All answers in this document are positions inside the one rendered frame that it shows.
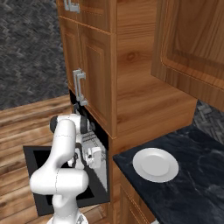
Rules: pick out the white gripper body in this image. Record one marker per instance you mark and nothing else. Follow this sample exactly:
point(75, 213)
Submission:
point(95, 154)

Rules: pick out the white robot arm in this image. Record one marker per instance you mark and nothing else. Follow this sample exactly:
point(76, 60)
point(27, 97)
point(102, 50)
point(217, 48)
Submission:
point(65, 151)

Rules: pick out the black oven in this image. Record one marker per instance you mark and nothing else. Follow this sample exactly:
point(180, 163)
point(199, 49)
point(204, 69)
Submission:
point(105, 163)

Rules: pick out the black oven door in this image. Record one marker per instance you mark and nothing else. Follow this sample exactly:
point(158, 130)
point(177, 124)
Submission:
point(40, 163)

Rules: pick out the white round plate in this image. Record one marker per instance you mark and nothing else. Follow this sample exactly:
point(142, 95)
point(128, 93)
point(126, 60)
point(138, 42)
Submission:
point(155, 165)

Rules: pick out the wide wooden cabinet door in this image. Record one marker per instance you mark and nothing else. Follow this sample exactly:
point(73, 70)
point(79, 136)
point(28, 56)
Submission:
point(97, 78)

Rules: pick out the narrow wooden cabinet door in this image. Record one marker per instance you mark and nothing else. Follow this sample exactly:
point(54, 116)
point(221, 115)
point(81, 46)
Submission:
point(70, 55)

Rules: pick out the short wooden cabinet door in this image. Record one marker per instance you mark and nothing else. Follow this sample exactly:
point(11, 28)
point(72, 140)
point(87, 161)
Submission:
point(60, 8)
point(96, 11)

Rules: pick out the wooden base cabinet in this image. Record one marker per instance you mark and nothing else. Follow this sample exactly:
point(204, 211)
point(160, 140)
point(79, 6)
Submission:
point(131, 204)

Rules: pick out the tall wooden cabinet housing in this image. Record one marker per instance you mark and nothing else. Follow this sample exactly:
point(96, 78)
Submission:
point(145, 96)

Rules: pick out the wooden wall cabinet door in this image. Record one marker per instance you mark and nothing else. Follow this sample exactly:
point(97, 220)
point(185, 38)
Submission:
point(192, 46)

